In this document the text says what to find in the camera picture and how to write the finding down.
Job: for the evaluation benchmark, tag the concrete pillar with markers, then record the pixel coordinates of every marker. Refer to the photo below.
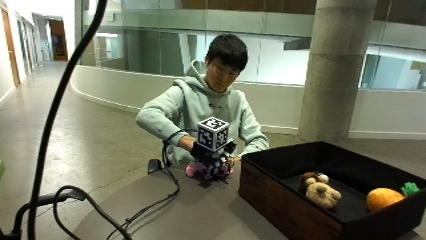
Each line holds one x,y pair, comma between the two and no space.
337,70

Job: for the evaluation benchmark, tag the black chair back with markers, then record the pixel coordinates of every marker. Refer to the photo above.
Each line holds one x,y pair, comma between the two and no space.
153,165

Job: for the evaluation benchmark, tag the dark fabric storage box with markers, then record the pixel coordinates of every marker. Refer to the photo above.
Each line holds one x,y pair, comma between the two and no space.
284,206

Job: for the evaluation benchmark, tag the green toy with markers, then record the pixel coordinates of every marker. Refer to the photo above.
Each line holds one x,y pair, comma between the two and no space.
410,189

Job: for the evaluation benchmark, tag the person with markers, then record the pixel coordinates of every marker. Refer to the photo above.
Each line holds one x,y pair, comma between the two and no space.
200,103

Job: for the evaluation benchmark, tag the beige plush dog toy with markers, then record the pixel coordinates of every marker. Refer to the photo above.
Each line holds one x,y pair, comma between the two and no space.
321,193

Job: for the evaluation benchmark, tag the orange toy fruit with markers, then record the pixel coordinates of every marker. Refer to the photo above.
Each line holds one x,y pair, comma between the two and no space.
382,199

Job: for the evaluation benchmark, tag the pink soft toy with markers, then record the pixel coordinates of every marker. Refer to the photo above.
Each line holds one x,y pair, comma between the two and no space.
194,170

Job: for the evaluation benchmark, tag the white marker cube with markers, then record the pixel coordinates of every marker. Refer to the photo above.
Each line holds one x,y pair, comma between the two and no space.
213,133

